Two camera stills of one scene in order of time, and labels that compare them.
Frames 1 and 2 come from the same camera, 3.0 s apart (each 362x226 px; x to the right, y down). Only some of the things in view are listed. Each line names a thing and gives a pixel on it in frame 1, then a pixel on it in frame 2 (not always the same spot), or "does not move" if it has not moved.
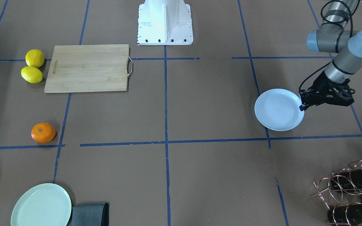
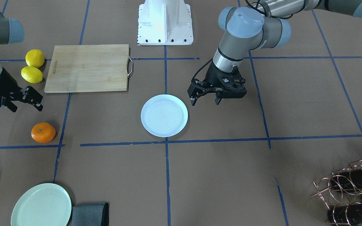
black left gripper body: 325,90 to 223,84
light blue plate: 279,109 to 164,115
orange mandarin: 43,132 does not move
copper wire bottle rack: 353,195 does not move
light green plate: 47,204 does not move
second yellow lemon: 35,58 does not move
